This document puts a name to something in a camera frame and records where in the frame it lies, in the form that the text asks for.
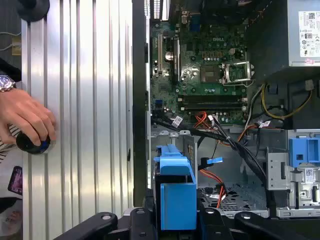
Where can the person bare hand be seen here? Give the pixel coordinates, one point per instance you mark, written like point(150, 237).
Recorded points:
point(22, 112)

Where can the grey power supply unit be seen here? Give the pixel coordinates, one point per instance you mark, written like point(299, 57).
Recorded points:
point(293, 37)

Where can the silver coin battery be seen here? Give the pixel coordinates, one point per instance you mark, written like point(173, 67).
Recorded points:
point(169, 56)

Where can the white expansion slot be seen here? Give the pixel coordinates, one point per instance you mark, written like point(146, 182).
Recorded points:
point(160, 52)

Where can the black round foot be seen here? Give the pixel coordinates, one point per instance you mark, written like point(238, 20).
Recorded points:
point(32, 10)

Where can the CPU socket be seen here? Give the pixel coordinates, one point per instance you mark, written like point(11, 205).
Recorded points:
point(210, 74)

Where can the black RAM slot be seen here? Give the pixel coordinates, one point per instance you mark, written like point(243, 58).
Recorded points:
point(212, 98)
point(212, 108)

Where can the silver wrist watch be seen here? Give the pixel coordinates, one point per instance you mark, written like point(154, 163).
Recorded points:
point(6, 83)

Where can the green motherboard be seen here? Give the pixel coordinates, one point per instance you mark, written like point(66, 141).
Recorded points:
point(190, 62)

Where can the silver metal drive cage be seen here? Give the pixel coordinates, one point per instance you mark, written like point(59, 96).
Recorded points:
point(275, 175)

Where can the dark smartphone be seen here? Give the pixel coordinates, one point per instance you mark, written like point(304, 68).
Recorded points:
point(15, 182)

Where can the open black PC case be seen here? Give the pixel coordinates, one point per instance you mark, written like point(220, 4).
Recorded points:
point(138, 100)

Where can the metal socket cover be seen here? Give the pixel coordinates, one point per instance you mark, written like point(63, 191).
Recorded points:
point(225, 73)

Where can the black expansion slot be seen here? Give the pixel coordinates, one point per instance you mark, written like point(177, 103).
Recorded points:
point(176, 62)

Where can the blue plastic drive latch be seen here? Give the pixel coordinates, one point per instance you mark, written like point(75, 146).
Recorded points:
point(300, 150)

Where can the striped shirt person trunk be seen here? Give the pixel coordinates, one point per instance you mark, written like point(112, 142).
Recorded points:
point(3, 152)

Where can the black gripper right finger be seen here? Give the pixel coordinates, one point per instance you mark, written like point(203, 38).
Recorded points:
point(212, 225)

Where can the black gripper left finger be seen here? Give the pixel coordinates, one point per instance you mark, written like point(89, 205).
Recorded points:
point(140, 225)

